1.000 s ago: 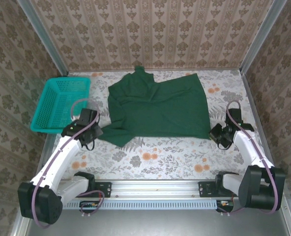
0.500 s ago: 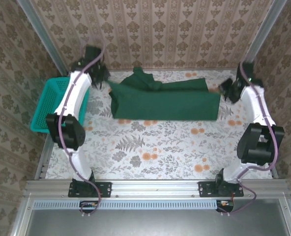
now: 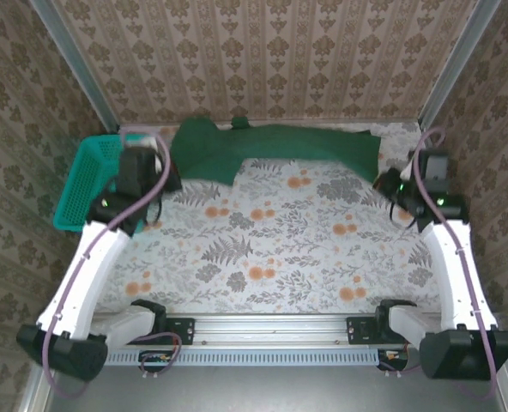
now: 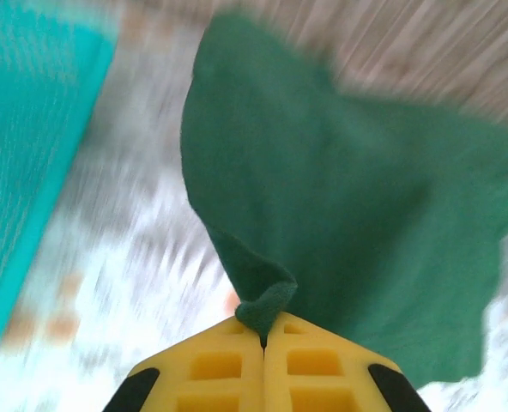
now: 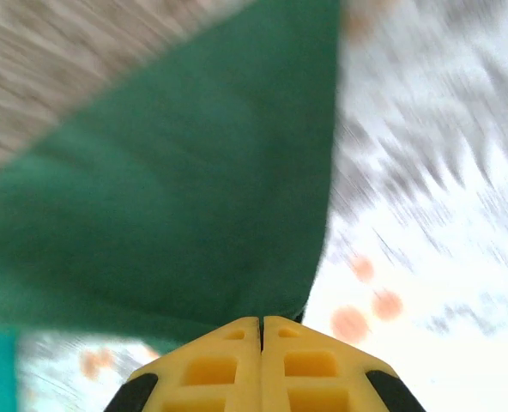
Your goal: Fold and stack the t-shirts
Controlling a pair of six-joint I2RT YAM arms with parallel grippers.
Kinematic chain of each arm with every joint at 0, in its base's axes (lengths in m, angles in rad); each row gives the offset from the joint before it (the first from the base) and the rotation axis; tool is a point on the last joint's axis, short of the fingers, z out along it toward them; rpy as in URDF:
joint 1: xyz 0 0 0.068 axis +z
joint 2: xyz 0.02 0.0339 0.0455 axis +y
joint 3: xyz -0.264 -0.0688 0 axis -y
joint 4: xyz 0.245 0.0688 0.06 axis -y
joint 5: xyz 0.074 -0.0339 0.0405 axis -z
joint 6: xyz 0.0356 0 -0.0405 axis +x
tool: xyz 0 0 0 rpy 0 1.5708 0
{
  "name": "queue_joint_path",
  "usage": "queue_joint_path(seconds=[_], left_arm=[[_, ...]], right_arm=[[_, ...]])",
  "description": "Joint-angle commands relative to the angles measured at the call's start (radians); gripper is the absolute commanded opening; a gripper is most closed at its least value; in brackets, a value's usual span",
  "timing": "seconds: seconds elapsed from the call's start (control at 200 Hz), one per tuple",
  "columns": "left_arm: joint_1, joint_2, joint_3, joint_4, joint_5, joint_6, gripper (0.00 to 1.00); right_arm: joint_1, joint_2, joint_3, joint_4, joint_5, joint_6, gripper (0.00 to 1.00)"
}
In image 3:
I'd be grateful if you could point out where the dark green t-shirt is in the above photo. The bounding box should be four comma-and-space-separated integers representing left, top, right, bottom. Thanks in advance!
169, 116, 382, 186

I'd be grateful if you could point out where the teal plastic basket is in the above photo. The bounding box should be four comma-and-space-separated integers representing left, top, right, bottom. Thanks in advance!
52, 135, 152, 233

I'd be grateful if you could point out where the floral patterned table cover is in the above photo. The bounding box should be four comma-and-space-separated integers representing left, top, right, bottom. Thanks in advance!
94, 122, 446, 314

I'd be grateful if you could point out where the grey metal panel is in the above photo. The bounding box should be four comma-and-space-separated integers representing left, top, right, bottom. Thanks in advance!
21, 360, 508, 412

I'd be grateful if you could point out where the aluminium frame post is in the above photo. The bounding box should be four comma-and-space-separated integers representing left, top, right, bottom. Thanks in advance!
419, 0, 502, 130
29, 0, 120, 132

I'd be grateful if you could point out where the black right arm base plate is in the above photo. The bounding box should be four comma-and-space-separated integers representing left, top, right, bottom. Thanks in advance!
346, 316, 392, 346

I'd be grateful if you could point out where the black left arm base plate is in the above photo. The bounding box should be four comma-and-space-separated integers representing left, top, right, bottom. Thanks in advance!
161, 316, 196, 346

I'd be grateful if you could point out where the black junction box with wires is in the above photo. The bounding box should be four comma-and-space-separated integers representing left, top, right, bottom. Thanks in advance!
137, 349, 173, 373
377, 348, 409, 371

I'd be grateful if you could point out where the long aluminium mounting rail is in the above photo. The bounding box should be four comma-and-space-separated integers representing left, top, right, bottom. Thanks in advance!
90, 312, 431, 347

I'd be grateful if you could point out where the slotted grey cable duct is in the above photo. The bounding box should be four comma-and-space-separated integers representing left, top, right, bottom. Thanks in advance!
106, 348, 378, 367

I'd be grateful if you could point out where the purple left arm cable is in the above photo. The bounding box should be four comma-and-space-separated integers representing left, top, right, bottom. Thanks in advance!
42, 132, 183, 399

